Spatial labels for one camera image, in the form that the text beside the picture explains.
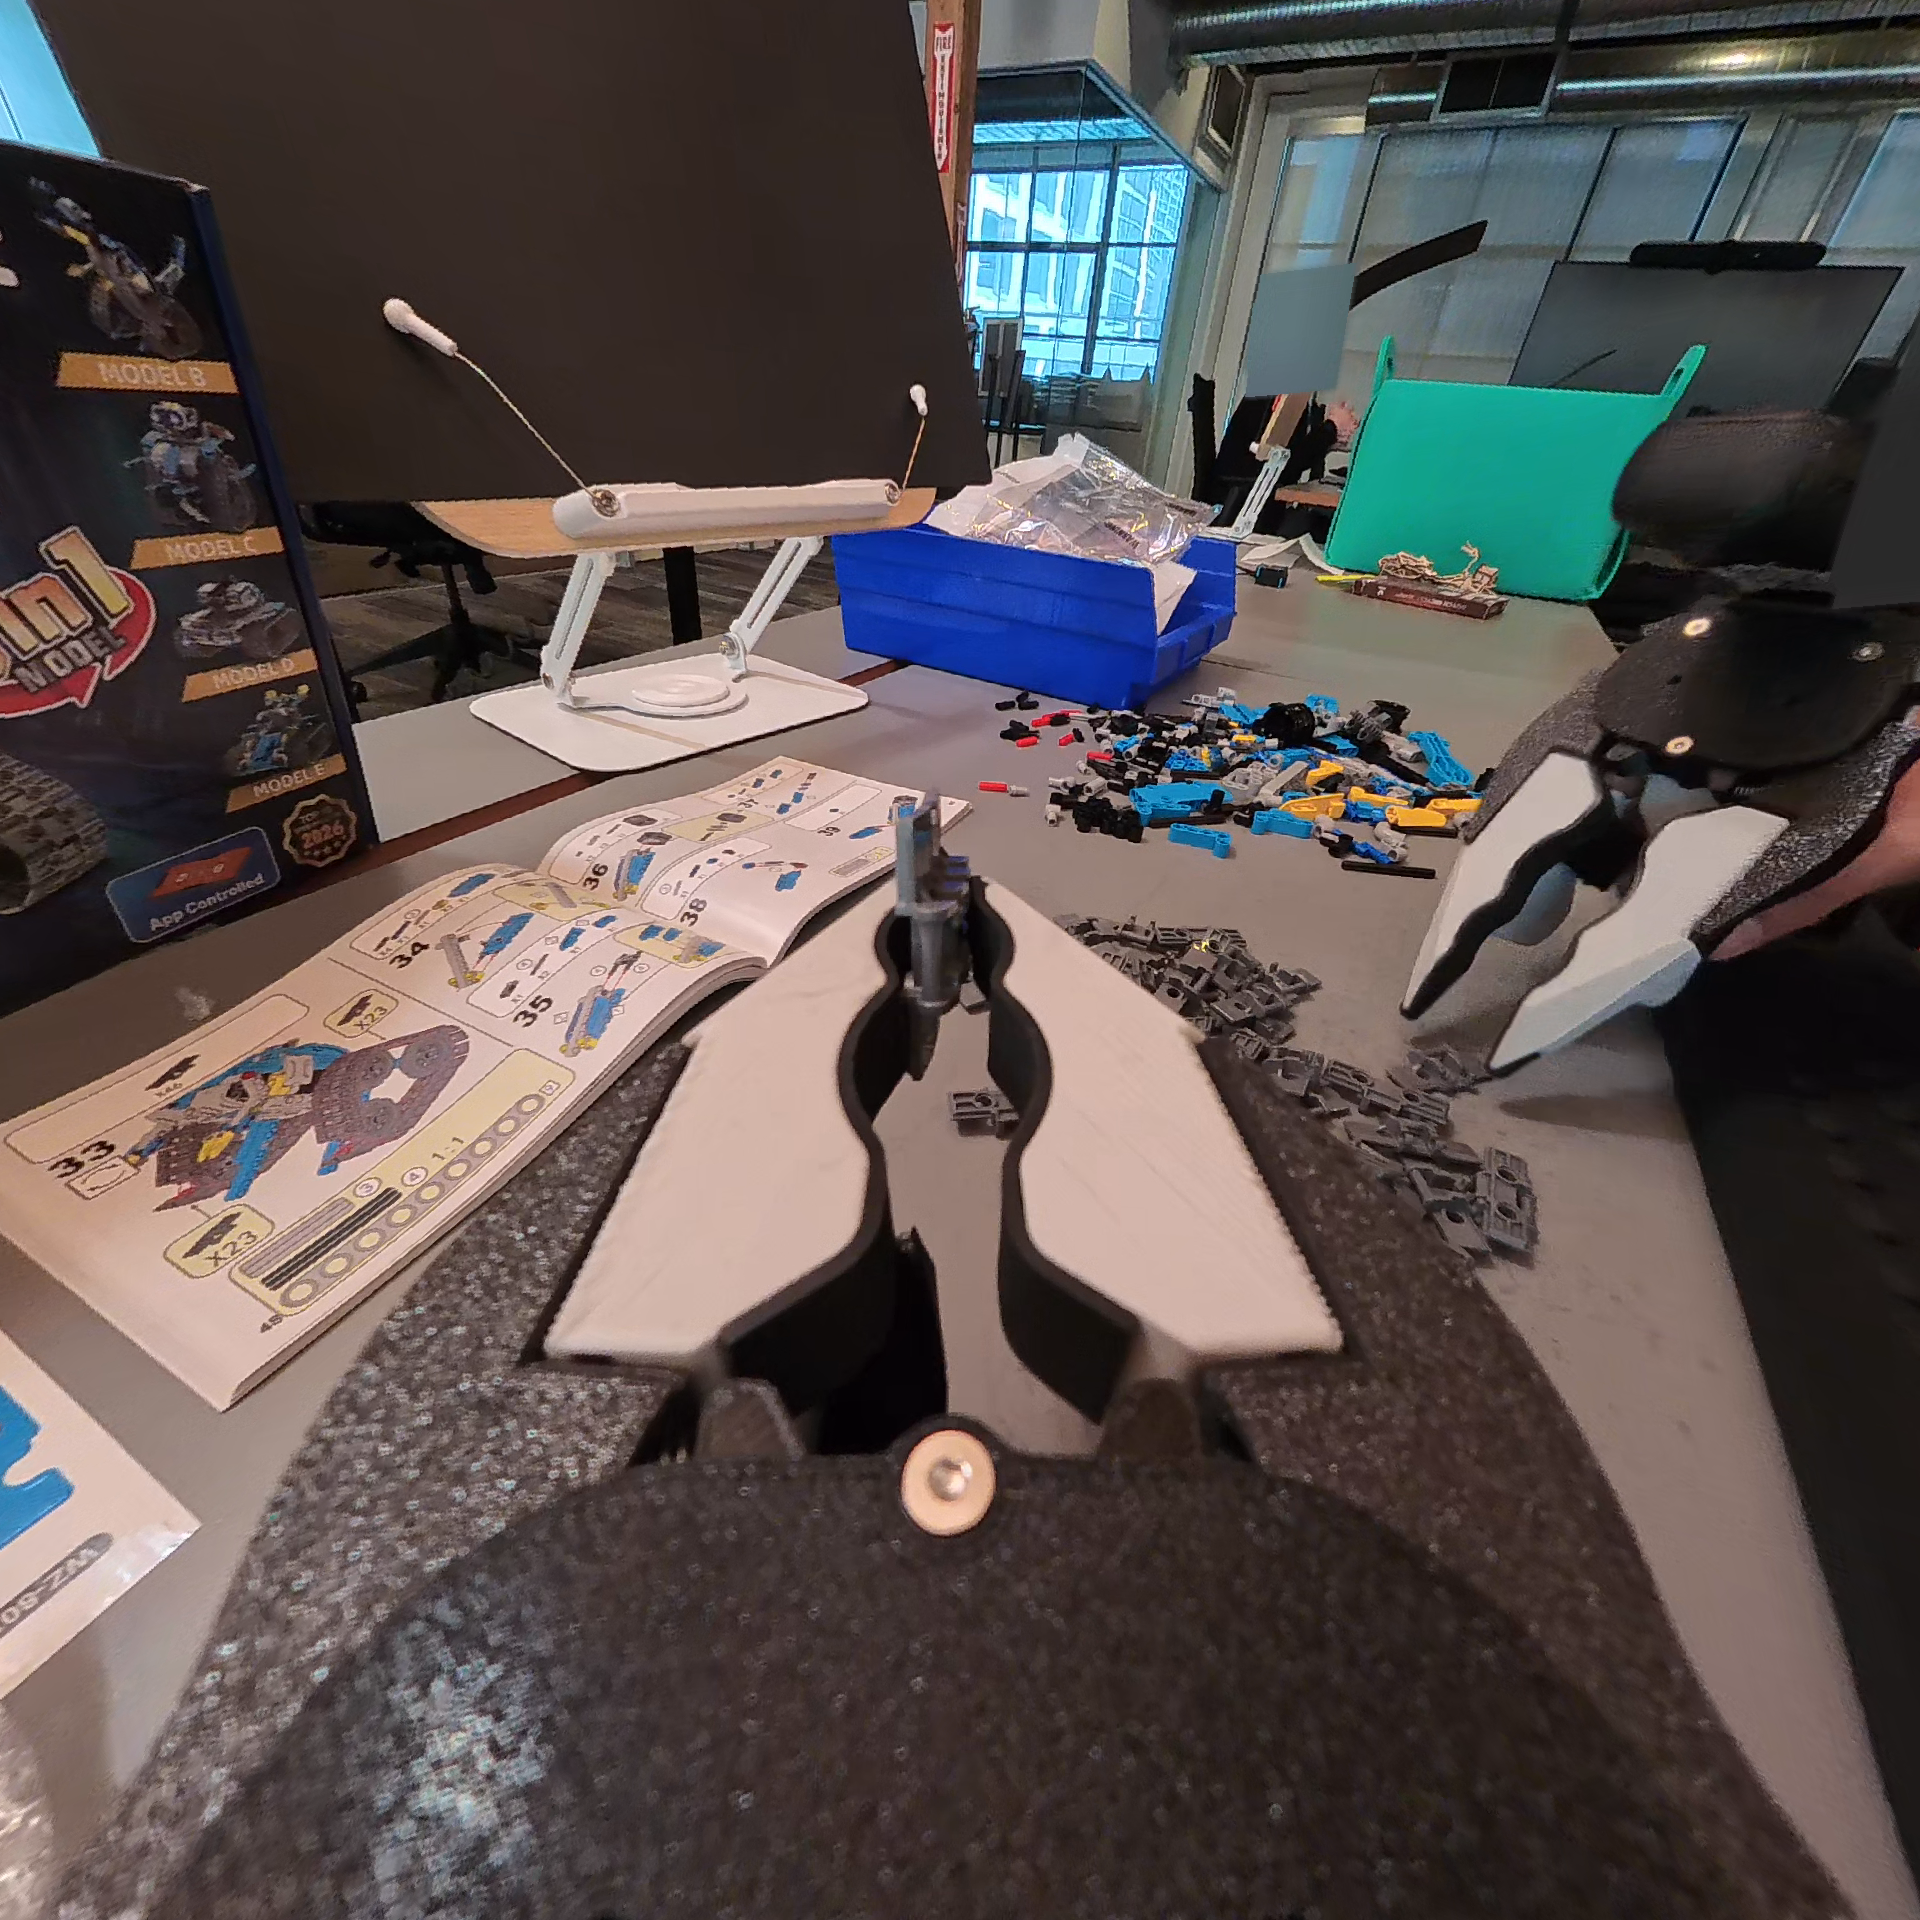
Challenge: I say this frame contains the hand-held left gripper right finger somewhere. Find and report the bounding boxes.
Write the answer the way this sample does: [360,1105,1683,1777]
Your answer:
[971,883,1345,1419]

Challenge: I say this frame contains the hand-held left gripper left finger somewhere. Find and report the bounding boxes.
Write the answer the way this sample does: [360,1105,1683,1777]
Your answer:
[544,883,917,1370]

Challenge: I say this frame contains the clear plastic bags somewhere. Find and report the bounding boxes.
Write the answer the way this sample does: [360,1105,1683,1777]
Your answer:
[919,433,1222,613]

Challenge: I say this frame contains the grey desk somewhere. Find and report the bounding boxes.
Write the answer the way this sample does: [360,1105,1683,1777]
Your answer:
[0,562,1899,1920]

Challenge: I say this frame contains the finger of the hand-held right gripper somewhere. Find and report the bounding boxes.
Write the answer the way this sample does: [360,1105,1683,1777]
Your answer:
[1402,747,1616,1023]
[1493,803,1794,1074]

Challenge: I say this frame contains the heap of mixed coloured bricks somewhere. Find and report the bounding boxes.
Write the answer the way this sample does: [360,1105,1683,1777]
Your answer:
[1043,690,1490,875]

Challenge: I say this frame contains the person's right hand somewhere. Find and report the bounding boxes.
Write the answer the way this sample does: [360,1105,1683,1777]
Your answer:
[1709,751,1920,966]

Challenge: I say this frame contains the scattered black and red pins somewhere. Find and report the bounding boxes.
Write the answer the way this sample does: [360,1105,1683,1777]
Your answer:
[978,693,1099,798]

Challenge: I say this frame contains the printed toy set box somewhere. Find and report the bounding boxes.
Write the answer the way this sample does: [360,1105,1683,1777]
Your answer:
[0,141,381,1017]

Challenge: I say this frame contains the large paned window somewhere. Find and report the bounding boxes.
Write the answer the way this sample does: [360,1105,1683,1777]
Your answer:
[966,123,1191,387]

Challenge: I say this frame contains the black equipment case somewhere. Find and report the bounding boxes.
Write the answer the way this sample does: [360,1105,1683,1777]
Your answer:
[1504,241,1912,416]

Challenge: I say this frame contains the blue sticker sheet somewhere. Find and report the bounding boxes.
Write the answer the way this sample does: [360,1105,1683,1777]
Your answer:
[0,1334,205,1702]

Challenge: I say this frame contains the brown wooden model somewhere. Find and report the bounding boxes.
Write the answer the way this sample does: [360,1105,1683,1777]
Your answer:
[1354,541,1515,624]

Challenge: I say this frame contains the black partition panel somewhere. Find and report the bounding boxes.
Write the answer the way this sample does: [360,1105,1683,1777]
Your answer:
[31,0,995,509]

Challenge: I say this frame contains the silver ventilation duct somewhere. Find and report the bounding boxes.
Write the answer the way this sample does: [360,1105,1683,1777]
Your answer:
[1169,0,1920,126]

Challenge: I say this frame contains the black office chair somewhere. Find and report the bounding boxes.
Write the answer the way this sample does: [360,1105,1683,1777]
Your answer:
[297,498,501,712]

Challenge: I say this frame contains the pile of grey track links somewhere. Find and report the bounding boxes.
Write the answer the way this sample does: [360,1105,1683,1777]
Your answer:
[945,911,1546,1273]

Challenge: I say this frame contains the wooden post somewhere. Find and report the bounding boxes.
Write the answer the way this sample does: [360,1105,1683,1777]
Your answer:
[923,0,983,291]

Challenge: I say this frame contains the blue plastic bin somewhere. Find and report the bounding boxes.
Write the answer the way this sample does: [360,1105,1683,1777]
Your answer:
[831,518,1241,712]

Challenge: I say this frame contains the open instruction booklet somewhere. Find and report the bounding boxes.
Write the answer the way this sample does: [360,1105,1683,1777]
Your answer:
[0,754,977,1416]

